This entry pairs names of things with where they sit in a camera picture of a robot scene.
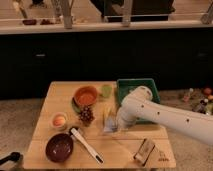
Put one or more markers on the red orange bowl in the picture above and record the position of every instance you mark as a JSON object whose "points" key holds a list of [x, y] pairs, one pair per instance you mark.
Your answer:
{"points": [[85, 96]]}

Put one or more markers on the grey blue towel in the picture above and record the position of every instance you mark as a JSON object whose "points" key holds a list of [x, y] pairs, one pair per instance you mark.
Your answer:
{"points": [[110, 125]]}

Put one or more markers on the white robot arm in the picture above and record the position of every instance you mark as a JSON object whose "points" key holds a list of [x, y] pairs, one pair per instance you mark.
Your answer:
{"points": [[192, 124]]}

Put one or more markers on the dark maroon bowl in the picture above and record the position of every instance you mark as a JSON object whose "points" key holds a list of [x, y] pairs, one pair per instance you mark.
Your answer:
{"points": [[59, 148]]}

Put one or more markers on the light green cup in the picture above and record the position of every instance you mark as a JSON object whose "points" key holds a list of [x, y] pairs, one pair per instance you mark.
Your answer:
{"points": [[106, 91]]}

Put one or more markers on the green plastic tray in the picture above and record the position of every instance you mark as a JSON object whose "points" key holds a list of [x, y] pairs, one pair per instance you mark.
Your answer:
{"points": [[126, 86]]}

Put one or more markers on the yellow banana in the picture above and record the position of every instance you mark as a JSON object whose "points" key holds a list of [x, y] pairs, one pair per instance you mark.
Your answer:
{"points": [[107, 111]]}

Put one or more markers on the dark grape bunch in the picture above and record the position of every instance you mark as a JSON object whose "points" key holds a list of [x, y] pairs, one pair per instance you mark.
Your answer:
{"points": [[86, 115]]}

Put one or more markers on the green plate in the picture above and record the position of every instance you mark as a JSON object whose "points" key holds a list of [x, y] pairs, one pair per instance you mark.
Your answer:
{"points": [[75, 107]]}

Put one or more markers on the wooden table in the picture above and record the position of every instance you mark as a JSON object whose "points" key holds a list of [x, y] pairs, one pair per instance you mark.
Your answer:
{"points": [[116, 149]]}

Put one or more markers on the brown wooden framed box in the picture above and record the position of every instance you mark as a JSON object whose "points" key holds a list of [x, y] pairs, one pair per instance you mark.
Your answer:
{"points": [[144, 151]]}

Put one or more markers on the dark red dish on counter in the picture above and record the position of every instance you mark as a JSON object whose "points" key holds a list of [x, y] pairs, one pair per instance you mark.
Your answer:
{"points": [[29, 22]]}

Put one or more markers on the black object on floor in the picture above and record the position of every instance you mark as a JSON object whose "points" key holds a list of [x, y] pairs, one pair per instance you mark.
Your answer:
{"points": [[14, 157]]}

